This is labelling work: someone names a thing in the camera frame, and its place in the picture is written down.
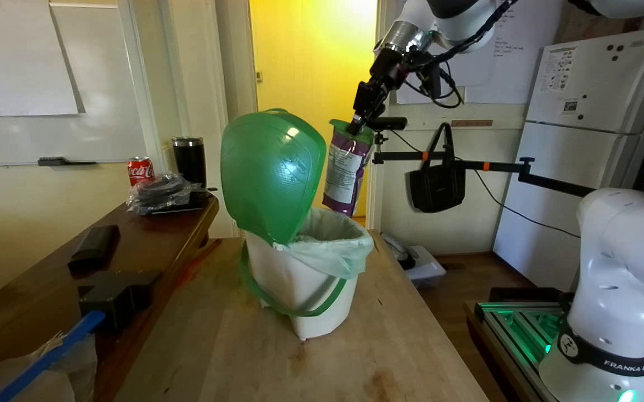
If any translucent plastic bin liner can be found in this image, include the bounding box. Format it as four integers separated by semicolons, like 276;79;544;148
238;206;375;280

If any dark wooden table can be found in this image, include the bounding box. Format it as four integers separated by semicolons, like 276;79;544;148
0;193;221;402

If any black tumbler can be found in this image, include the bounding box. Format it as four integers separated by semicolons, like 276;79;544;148
169;134;209;189

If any white object on floor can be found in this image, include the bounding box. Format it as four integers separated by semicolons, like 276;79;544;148
375;229;449;290

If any green food pack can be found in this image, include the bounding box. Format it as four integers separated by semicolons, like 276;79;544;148
319;117;377;218

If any white door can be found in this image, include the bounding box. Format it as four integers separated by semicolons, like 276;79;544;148
159;0;262;240

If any white whiteboard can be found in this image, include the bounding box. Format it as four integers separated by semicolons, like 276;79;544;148
0;0;150;170

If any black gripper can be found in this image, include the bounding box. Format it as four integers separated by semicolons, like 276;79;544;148
345;45;418;139

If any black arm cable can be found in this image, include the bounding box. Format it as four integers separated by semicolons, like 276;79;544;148
406;0;521;108

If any green lit control box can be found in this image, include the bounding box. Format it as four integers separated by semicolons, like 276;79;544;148
472;286;575;402

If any black camera on stand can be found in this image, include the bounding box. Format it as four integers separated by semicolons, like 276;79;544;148
367;113;410;134

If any plastic bag pile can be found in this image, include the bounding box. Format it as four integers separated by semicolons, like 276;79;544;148
127;171;215;218

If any white bin with picture label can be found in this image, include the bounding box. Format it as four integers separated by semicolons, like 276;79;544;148
241;227;361;343

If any green bin handle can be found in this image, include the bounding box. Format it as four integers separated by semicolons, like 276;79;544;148
234;244;351;321

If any green bin lid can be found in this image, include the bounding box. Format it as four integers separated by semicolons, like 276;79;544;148
219;106;329;246

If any chunky black object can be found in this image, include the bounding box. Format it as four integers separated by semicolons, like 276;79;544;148
73;268;166;335

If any white plastic bag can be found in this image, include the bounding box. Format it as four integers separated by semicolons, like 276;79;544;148
0;331;100;402

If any red soda can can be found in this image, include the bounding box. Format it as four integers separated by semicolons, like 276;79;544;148
124;154;157;189

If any large white wall paper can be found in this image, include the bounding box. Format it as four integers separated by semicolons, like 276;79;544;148
395;0;563;106

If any white refrigerator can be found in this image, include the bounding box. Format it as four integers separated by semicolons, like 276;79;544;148
489;22;644;295

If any black boom pole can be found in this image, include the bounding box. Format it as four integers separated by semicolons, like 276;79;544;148
370;148;600;200

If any black hanging bag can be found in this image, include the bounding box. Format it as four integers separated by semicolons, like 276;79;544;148
404;121;467;213

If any flat black box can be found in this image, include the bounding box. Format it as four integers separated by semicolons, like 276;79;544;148
64;223;123;279

